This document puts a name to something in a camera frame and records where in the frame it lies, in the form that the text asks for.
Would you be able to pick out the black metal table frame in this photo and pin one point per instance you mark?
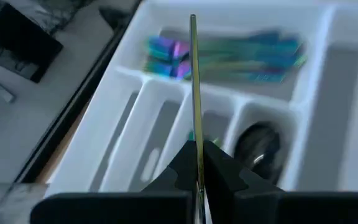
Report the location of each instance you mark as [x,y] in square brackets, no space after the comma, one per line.
[79,96]

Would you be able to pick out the white plastic cutlery tray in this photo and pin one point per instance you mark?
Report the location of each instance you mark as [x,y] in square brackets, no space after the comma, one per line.
[340,109]

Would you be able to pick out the iridescent rainbow table knife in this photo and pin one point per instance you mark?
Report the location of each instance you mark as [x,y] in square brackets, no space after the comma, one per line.
[194,62]

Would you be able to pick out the black computer tower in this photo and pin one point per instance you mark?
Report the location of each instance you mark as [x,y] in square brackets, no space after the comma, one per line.
[20,46]

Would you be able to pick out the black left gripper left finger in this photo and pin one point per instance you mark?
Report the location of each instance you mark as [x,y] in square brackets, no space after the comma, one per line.
[166,205]

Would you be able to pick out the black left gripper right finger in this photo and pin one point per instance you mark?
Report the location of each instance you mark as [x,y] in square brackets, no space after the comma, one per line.
[228,193]

